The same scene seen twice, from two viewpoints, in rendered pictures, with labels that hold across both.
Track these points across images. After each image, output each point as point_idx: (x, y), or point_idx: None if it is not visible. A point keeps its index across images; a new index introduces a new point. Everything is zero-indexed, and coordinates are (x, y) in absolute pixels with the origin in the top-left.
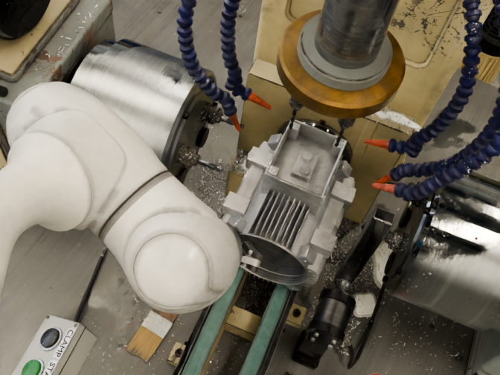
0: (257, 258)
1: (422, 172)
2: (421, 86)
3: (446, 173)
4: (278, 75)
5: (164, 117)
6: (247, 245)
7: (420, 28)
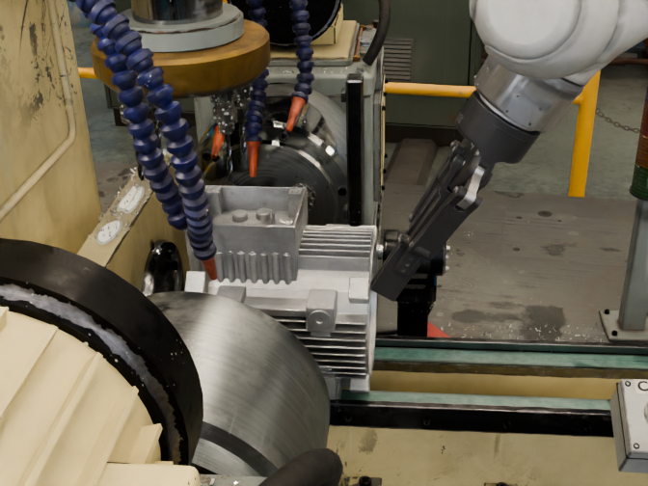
0: (460, 143)
1: (263, 94)
2: (85, 162)
3: (303, 22)
4: (101, 243)
5: (241, 314)
6: (433, 182)
7: (49, 85)
